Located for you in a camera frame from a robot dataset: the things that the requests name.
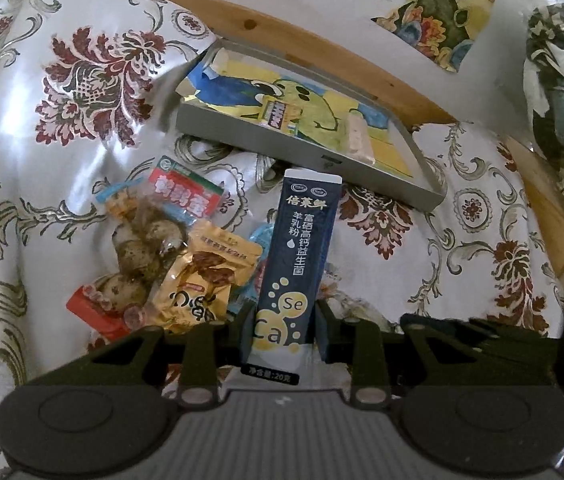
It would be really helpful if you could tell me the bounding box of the landscape flowers poster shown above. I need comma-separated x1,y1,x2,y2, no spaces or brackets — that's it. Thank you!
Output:
372,0,496,73

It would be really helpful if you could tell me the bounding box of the dark blue milk powder sachet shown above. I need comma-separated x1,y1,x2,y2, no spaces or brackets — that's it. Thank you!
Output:
243,169,343,386

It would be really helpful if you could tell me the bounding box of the wooden bed frame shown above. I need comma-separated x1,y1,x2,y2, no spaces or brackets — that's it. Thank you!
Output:
0,0,564,281

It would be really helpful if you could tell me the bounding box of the rice cracker stick pack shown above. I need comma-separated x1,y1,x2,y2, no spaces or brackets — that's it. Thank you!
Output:
345,112,375,165

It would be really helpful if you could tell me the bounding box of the orange yellow snack packet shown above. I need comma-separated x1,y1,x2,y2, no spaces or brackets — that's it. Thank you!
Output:
146,220,262,334

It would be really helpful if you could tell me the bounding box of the quail egg snack pack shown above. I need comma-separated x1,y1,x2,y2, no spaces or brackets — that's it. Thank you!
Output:
67,156,224,341

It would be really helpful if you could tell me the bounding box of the grey tray with drawing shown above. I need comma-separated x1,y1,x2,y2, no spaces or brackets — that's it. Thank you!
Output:
175,39,444,212

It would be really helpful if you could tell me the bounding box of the floral satin bed cover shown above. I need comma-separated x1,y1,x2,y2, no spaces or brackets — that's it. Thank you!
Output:
0,0,563,478

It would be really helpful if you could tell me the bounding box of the yellow blue snack bar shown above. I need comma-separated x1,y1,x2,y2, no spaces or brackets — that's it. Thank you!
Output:
258,96,301,136

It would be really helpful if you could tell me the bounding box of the light blue candy packet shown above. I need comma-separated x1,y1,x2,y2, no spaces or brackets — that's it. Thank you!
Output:
226,221,275,319

